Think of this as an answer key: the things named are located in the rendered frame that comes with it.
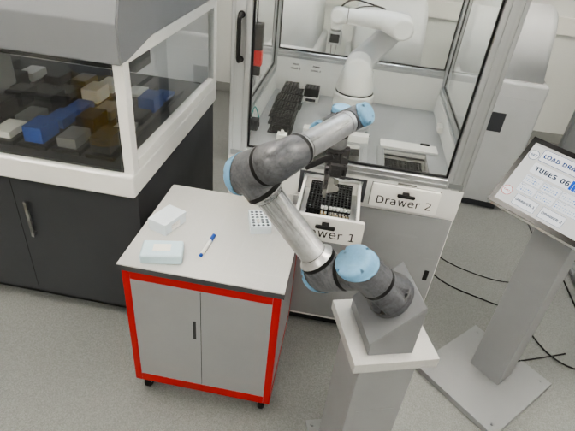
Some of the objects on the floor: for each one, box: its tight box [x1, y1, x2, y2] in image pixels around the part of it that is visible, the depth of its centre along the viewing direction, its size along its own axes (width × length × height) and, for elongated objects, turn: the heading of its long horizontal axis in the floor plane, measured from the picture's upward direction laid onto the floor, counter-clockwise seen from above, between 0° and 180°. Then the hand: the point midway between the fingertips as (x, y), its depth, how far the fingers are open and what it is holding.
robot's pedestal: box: [305, 299, 440, 431], centre depth 179 cm, size 30×30×76 cm
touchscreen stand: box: [416, 228, 575, 431], centre depth 210 cm, size 50×45×102 cm
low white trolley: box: [116, 185, 297, 409], centre depth 214 cm, size 58×62×76 cm
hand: (323, 191), depth 184 cm, fingers open, 3 cm apart
